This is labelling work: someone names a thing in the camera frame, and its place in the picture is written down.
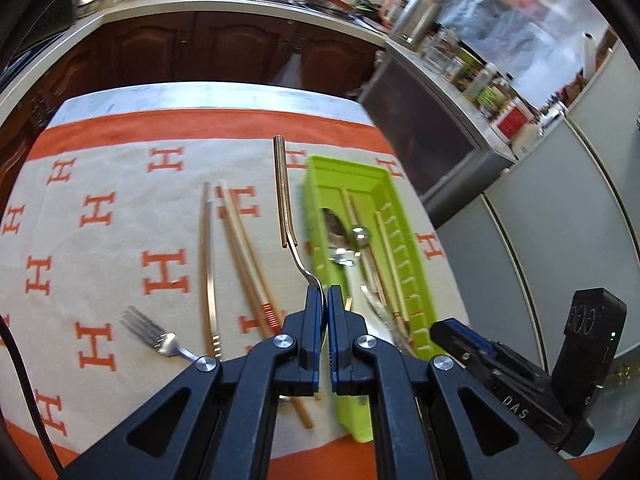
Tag steel fork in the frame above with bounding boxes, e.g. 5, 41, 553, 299
120, 306, 198, 362

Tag gold handled steel spoon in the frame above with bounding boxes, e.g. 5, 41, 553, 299
273, 134, 324, 299

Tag bamboo chopstick with red band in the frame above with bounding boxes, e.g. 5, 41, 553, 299
374, 211, 411, 338

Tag dark metal chopstick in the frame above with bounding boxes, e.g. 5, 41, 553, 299
202, 182, 222, 359

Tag green plastic utensil tray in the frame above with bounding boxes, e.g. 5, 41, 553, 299
300, 154, 454, 443

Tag large steel spoon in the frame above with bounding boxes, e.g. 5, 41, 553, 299
352, 226, 380, 294

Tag orange and cream H blanket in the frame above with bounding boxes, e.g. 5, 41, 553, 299
0, 108, 626, 480

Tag grey appliance with dark door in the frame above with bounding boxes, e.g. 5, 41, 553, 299
359, 40, 516, 228

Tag steel electric kettle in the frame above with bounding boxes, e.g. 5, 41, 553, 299
390, 0, 439, 51

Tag wooden cabinet fronts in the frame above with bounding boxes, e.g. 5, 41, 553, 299
1, 12, 383, 200

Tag black camera box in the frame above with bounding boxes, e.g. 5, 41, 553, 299
549, 287, 628, 424

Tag black cable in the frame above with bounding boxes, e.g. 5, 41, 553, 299
0, 314, 64, 478

